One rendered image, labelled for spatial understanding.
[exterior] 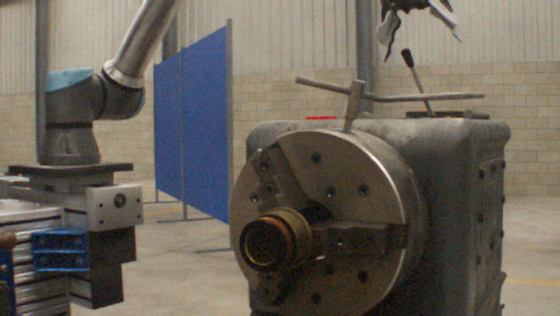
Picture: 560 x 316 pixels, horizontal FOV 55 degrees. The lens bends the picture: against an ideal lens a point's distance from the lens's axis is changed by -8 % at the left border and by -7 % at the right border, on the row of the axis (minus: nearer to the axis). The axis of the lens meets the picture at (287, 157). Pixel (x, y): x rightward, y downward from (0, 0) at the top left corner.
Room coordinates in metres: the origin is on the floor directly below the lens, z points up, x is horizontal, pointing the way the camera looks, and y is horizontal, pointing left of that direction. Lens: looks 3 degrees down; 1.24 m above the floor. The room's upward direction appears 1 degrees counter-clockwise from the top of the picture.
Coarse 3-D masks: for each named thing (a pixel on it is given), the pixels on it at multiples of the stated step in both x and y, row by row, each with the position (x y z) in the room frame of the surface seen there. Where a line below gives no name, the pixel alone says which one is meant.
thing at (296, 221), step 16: (288, 208) 0.82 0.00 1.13; (256, 224) 0.78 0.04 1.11; (272, 224) 0.77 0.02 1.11; (288, 224) 0.79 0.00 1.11; (304, 224) 0.81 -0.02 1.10; (240, 240) 0.79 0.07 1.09; (256, 240) 0.82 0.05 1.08; (272, 240) 0.85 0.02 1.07; (288, 240) 0.77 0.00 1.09; (304, 240) 0.80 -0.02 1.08; (256, 256) 0.80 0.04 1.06; (272, 256) 0.83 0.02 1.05; (288, 256) 0.77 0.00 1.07; (304, 256) 0.81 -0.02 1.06
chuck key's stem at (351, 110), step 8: (352, 80) 0.90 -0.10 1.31; (352, 88) 0.90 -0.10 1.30; (360, 88) 0.90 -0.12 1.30; (352, 96) 0.90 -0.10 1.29; (360, 96) 0.90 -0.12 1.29; (352, 104) 0.90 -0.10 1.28; (344, 112) 0.91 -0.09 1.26; (352, 112) 0.90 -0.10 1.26; (344, 120) 0.91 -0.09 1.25; (352, 120) 0.91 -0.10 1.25; (344, 128) 0.91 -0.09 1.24
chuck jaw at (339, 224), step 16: (320, 224) 0.84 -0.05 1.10; (336, 224) 0.84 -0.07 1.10; (352, 224) 0.83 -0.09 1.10; (368, 224) 0.83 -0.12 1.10; (384, 224) 0.83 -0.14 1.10; (400, 224) 0.83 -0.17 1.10; (320, 240) 0.80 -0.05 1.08; (336, 240) 0.81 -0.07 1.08; (352, 240) 0.82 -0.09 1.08; (368, 240) 0.81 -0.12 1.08; (384, 240) 0.81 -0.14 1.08; (400, 240) 0.83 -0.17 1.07
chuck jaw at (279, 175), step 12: (276, 144) 0.93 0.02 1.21; (264, 156) 0.89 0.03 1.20; (276, 156) 0.90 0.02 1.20; (264, 168) 0.90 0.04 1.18; (276, 168) 0.88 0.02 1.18; (288, 168) 0.91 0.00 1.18; (264, 180) 0.89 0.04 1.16; (276, 180) 0.86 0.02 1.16; (288, 180) 0.89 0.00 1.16; (264, 192) 0.87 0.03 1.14; (276, 192) 0.86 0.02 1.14; (288, 192) 0.87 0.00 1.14; (300, 192) 0.90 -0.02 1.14; (264, 204) 0.85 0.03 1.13; (276, 204) 0.84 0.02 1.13; (288, 204) 0.85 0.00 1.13; (300, 204) 0.88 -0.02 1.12; (312, 204) 0.92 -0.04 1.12
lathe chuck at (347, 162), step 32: (288, 160) 0.92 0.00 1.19; (320, 160) 0.89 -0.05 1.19; (352, 160) 0.86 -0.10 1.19; (384, 160) 0.87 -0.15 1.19; (256, 192) 0.95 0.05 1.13; (320, 192) 0.89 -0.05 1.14; (352, 192) 0.86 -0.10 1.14; (384, 192) 0.84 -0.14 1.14; (416, 192) 0.90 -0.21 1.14; (416, 224) 0.87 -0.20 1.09; (320, 256) 0.90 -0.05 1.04; (352, 256) 0.86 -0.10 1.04; (384, 256) 0.84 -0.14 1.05; (416, 256) 0.90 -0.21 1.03; (320, 288) 0.89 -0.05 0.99; (352, 288) 0.86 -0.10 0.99; (384, 288) 0.84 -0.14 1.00
